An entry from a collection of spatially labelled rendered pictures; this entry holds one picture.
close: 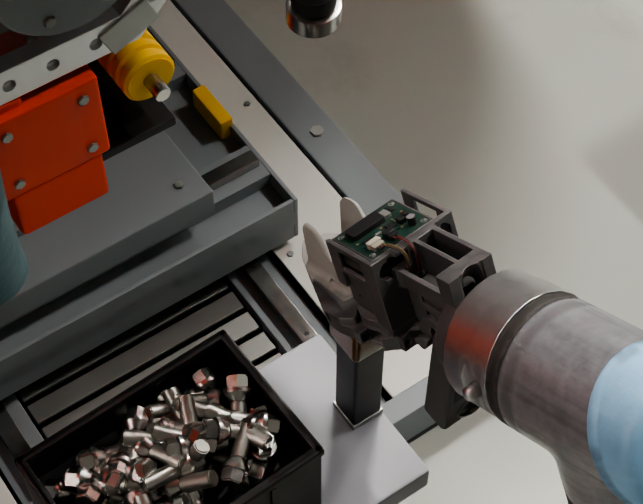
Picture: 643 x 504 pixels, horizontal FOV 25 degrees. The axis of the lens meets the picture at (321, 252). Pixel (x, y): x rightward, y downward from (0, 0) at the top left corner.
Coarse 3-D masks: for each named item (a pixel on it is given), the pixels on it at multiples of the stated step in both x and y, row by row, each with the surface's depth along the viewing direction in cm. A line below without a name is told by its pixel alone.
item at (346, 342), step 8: (336, 336) 118; (344, 336) 116; (344, 344) 117; (352, 344) 116; (360, 344) 115; (368, 344) 116; (352, 352) 116; (360, 352) 116; (368, 352) 117; (352, 360) 118; (360, 360) 117
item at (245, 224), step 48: (192, 96) 190; (192, 144) 185; (240, 144) 184; (240, 192) 179; (288, 192) 178; (192, 240) 177; (240, 240) 177; (96, 288) 173; (144, 288) 171; (192, 288) 178; (0, 336) 169; (48, 336) 167; (96, 336) 173; (0, 384) 168
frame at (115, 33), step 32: (128, 0) 133; (160, 0) 135; (0, 32) 132; (64, 32) 132; (96, 32) 133; (128, 32) 135; (0, 64) 130; (32, 64) 131; (64, 64) 133; (0, 96) 131
